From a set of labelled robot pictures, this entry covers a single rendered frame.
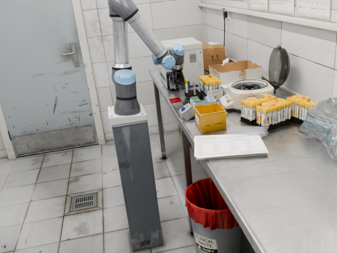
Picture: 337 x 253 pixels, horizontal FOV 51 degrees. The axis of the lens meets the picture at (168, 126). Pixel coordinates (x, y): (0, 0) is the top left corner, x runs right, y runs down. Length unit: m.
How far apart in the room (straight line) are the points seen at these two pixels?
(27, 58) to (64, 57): 0.35
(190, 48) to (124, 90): 0.71
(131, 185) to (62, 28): 1.99
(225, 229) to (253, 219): 0.88
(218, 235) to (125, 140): 0.74
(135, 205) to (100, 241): 0.47
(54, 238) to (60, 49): 1.84
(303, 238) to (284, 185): 0.28
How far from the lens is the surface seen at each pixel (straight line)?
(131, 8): 1.93
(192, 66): 2.52
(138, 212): 2.27
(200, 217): 2.01
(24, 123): 3.96
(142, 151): 2.06
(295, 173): 1.43
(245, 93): 1.97
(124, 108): 1.99
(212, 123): 1.76
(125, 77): 1.96
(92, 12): 3.71
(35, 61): 3.76
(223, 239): 2.10
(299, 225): 1.17
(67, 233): 2.74
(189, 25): 3.83
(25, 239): 2.82
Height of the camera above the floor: 1.59
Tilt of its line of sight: 22 degrees down
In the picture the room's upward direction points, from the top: 6 degrees counter-clockwise
